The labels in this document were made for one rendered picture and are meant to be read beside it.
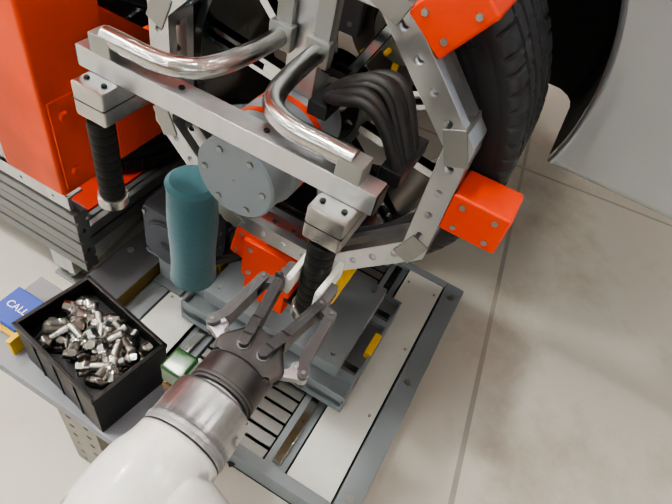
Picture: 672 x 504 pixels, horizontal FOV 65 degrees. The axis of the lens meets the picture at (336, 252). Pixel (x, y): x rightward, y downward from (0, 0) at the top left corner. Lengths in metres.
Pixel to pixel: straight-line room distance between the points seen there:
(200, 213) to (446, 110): 0.43
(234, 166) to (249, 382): 0.31
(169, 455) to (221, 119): 0.36
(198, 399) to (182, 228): 0.46
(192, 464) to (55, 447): 1.00
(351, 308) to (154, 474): 0.99
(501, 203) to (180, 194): 0.49
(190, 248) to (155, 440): 0.52
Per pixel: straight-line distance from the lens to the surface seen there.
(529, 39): 0.83
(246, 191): 0.74
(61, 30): 1.06
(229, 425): 0.53
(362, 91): 0.61
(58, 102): 1.10
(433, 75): 0.70
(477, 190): 0.79
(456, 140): 0.72
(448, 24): 0.67
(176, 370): 0.78
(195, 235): 0.94
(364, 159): 0.57
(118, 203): 0.84
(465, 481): 1.55
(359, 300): 1.43
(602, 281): 2.23
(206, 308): 1.46
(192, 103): 0.65
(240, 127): 0.62
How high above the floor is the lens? 1.35
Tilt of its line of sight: 47 degrees down
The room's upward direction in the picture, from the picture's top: 16 degrees clockwise
